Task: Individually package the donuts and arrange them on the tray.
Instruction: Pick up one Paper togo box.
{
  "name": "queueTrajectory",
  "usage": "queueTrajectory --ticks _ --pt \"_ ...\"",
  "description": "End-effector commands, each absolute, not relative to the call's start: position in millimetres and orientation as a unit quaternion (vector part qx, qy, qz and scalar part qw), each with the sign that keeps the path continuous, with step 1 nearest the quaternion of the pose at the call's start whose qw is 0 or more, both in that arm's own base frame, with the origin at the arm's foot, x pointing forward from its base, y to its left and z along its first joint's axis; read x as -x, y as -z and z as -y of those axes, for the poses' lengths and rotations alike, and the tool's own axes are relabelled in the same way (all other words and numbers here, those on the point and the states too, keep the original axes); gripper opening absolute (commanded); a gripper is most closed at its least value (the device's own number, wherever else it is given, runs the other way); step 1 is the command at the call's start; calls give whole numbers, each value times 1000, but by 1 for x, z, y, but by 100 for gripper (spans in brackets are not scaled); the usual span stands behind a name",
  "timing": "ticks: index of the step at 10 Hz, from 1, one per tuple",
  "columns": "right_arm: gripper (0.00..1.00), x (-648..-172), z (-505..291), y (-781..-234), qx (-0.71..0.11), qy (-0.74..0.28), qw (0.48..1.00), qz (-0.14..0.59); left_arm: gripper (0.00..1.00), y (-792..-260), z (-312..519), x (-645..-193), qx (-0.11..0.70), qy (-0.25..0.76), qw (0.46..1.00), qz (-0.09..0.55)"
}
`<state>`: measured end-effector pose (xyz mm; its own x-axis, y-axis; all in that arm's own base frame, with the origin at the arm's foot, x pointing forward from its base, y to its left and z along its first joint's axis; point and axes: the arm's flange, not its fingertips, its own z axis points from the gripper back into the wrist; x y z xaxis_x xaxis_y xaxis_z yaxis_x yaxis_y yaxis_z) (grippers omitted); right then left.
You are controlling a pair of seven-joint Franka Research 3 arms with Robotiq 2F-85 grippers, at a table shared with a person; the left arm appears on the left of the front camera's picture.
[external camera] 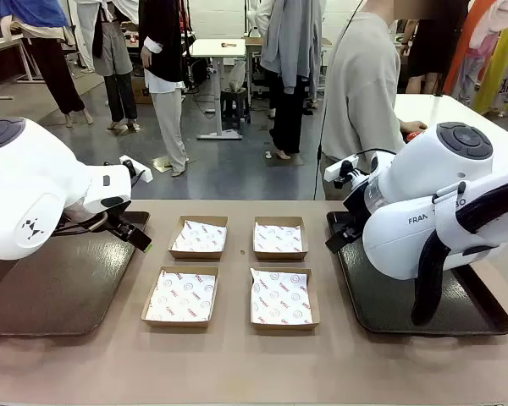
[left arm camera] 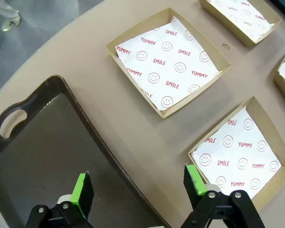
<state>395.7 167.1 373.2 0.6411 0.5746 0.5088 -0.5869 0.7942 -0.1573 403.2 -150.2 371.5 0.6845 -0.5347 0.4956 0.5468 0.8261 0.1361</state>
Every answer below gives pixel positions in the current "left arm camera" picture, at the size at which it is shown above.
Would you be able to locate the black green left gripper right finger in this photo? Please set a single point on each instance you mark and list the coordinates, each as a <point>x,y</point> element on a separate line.
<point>194,181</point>

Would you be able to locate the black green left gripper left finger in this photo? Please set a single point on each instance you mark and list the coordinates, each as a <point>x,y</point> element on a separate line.
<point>82,190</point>

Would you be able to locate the brown cardboard tray box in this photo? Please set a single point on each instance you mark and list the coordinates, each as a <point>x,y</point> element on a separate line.
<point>272,16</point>
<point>281,83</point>
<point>142,27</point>
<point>263,118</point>

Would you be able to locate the brown plastic serving tray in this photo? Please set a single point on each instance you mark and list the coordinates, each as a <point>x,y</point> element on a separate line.
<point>50,147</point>

